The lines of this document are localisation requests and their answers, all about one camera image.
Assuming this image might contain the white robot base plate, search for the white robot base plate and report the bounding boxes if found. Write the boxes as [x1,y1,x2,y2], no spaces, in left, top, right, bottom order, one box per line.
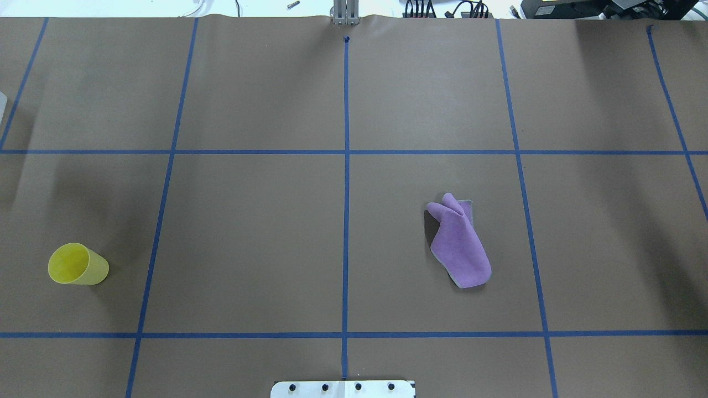
[270,380,417,397]

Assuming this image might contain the black cables on desk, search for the black cables on desk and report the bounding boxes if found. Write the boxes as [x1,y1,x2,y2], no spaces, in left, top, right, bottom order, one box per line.
[403,0,491,19]

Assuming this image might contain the purple cloth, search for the purple cloth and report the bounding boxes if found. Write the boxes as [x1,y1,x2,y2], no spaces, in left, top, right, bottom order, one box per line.
[426,192,492,289]

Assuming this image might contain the black equipment on desk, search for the black equipment on desk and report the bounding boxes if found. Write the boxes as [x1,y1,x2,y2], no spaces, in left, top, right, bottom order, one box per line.
[520,1,700,20]

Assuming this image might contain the clear plastic storage box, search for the clear plastic storage box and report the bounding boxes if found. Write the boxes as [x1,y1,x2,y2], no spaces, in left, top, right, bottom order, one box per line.
[0,92,8,121]

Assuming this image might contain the aluminium frame post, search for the aluminium frame post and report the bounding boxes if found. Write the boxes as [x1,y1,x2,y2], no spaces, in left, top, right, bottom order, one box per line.
[330,0,361,26]

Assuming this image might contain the yellow plastic cup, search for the yellow plastic cup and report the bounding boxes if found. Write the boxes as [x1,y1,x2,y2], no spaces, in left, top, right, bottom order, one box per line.
[48,243,110,285]

